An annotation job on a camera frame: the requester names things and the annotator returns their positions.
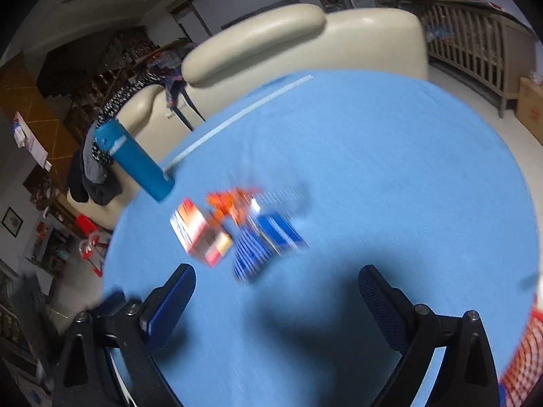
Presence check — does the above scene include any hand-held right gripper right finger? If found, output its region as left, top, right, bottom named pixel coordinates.
left=357, top=264, right=501, bottom=407

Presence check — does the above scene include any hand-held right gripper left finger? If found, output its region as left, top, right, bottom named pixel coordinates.
left=51, top=263, right=197, bottom=407

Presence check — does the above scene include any red mesh bag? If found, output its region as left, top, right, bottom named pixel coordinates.
left=498, top=305, right=543, bottom=407

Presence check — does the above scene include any red and white carton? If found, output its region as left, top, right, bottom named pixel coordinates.
left=170, top=198, right=234, bottom=268

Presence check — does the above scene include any blue toothpaste box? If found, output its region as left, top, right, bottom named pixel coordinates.
left=232, top=220, right=276, bottom=284
left=255, top=212, right=310, bottom=257

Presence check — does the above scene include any red plastic stool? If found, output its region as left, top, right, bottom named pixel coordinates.
left=76, top=214, right=111, bottom=276

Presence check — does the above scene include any clear plastic bag orange print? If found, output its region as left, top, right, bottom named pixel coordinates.
left=206, top=184, right=306, bottom=225

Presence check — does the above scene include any dark grey clothing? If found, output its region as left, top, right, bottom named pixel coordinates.
left=67, top=136, right=124, bottom=206

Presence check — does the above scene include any blue tablecloth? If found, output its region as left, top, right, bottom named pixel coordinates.
left=102, top=70, right=536, bottom=407

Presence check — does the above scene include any blue water bottle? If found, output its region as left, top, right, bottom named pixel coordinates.
left=93, top=119, right=175, bottom=202

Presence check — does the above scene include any long white plastic rod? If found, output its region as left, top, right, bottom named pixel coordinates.
left=163, top=75, right=315, bottom=170

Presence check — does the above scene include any black white dotted cloth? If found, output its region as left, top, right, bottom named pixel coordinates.
left=91, top=70, right=166, bottom=166

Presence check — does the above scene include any dark wooden bottle shelf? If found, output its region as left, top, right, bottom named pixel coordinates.
left=38, top=27, right=166, bottom=136

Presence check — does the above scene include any brown cardboard box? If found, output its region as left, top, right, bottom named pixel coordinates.
left=515, top=75, right=543, bottom=145

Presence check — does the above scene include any wooden baby crib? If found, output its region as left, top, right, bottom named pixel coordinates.
left=399, top=0, right=537, bottom=117

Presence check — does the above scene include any cream leather sofa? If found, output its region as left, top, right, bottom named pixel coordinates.
left=65, top=3, right=429, bottom=230

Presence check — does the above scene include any framed wall picture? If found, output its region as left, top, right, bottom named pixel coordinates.
left=1, top=207, right=24, bottom=238

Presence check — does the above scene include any purple bag strap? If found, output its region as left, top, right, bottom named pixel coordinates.
left=163, top=68, right=204, bottom=132

